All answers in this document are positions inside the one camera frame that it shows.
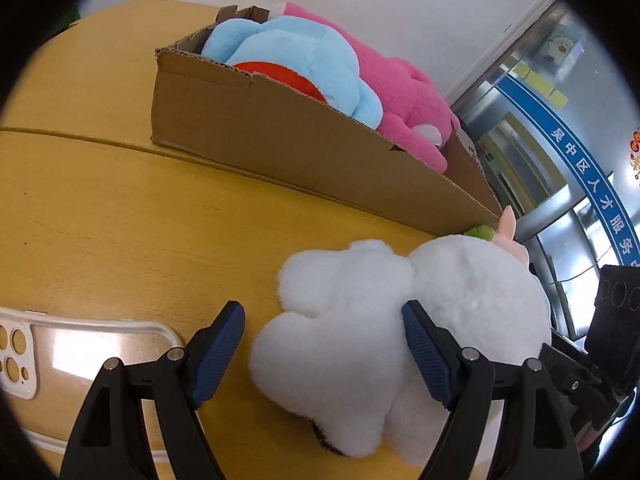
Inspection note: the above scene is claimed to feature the glass door blue band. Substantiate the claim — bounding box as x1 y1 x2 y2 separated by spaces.
450 0 640 341

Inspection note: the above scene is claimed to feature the penguin picture sticker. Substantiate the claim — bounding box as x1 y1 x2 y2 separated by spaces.
542 30 583 63

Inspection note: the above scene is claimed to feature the hot pink plush toy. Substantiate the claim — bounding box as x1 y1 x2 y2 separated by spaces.
270 2 461 173

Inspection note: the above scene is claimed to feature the white panda plush toy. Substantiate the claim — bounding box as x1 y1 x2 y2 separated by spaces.
249 224 553 466

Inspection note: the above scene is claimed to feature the brown cardboard box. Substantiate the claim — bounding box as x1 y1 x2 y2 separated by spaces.
151 5 503 238

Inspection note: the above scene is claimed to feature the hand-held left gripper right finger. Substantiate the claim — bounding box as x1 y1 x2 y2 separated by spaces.
401 300 586 480

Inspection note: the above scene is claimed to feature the light blue plush toy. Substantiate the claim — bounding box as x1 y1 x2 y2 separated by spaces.
201 15 383 133

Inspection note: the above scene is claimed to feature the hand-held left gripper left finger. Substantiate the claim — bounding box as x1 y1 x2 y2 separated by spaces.
59 300 247 480

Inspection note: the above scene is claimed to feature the pale pink plush toy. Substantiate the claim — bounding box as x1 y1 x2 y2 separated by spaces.
492 205 530 263

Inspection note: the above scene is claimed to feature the clear white phone case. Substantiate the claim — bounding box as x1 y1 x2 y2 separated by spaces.
0 305 185 456

